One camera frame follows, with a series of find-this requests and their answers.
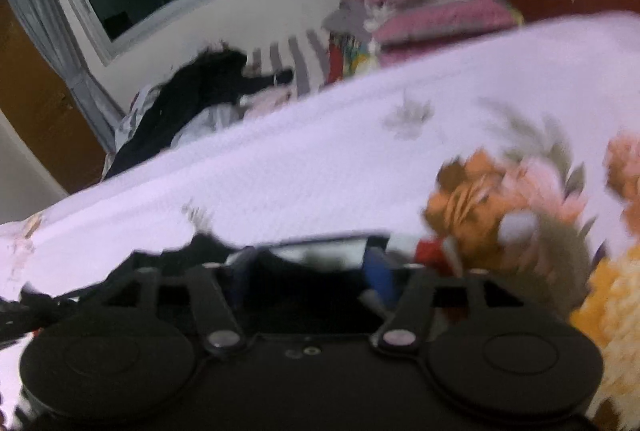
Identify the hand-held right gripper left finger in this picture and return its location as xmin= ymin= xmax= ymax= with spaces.
xmin=100 ymin=264 xmax=247 ymax=357

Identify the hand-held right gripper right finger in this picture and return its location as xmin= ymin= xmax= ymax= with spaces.
xmin=364 ymin=245 xmax=521 ymax=355

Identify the striped knit sweater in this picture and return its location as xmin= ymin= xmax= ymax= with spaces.
xmin=0 ymin=231 xmax=453 ymax=347

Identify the pile of dark clothes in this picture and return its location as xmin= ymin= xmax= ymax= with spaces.
xmin=102 ymin=44 xmax=296 ymax=179

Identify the pink floral bed sheet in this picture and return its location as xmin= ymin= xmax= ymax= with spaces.
xmin=0 ymin=11 xmax=640 ymax=431

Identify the colourful printed cloth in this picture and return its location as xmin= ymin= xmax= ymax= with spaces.
xmin=327 ymin=31 xmax=381 ymax=82

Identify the grey striped mattress cover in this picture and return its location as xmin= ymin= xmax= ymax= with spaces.
xmin=245 ymin=28 xmax=333 ymax=99

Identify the brown wooden door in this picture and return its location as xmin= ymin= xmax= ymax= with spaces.
xmin=0 ymin=0 xmax=108 ymax=194

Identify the stack of pink pillows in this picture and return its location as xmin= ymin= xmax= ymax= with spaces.
xmin=325 ymin=0 xmax=523 ymax=67

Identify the grey curtain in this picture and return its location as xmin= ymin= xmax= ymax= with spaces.
xmin=0 ymin=0 xmax=126 ymax=152

